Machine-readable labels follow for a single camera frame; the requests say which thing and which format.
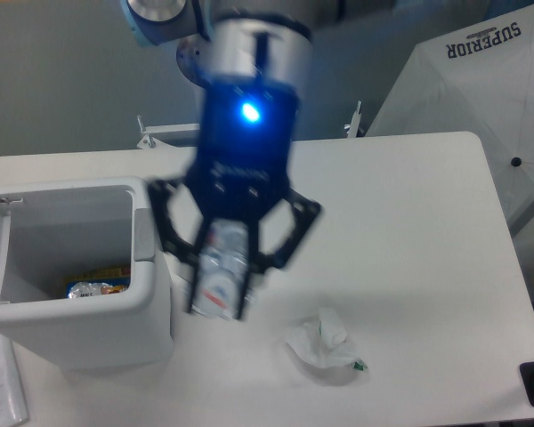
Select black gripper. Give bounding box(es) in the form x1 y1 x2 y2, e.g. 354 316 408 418
147 78 322 320

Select crushed clear plastic bottle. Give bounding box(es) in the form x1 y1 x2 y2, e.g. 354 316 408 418
192 219 249 319

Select white plastic wrapper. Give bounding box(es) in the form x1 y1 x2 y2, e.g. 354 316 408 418
285 307 368 372

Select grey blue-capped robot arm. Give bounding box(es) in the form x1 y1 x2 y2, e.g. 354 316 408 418
121 1 343 319

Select white plastic trash can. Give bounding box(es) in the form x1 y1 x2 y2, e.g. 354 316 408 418
0 177 174 369

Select yellow snack wrapper in bin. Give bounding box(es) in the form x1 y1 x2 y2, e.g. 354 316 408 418
65 265 131 299

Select white Superior umbrella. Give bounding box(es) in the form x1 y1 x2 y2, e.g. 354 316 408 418
368 4 534 218

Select white paper notepad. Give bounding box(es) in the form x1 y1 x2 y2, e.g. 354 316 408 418
0 334 29 426

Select white metal base bracket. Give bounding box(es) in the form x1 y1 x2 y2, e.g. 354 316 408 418
136 101 368 149

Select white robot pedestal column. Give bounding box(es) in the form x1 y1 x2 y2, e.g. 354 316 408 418
176 34 211 89

